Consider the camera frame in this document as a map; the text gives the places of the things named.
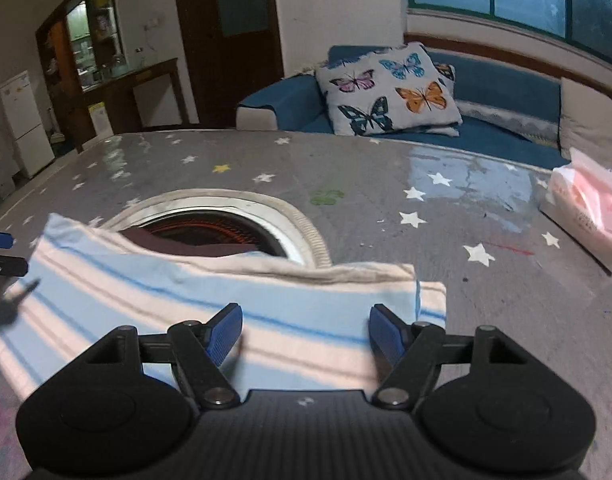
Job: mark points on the round table heater opening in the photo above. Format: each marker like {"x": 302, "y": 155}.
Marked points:
{"x": 210, "y": 216}

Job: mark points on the white refrigerator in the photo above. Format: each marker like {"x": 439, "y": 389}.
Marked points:
{"x": 29, "y": 136}

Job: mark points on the butterfly print pillow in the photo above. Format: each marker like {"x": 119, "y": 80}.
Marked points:
{"x": 390, "y": 90}

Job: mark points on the dark wooden cabinet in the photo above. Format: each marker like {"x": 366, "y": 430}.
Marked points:
{"x": 87, "y": 66}

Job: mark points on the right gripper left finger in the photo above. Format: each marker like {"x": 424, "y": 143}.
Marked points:
{"x": 222, "y": 332}

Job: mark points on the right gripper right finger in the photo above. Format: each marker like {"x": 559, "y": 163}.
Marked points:
{"x": 388, "y": 333}

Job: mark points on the dark wooden door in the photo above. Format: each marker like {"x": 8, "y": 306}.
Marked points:
{"x": 232, "y": 49}

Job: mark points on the pink tissue pack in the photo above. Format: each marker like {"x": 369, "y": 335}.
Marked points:
{"x": 579, "y": 200}

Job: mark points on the blue sofa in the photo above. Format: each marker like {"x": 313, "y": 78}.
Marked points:
{"x": 507, "y": 112}

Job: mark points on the blue white striped sweater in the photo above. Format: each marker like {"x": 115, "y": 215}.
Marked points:
{"x": 303, "y": 328}

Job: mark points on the beige cushion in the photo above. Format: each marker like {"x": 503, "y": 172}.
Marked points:
{"x": 585, "y": 122}

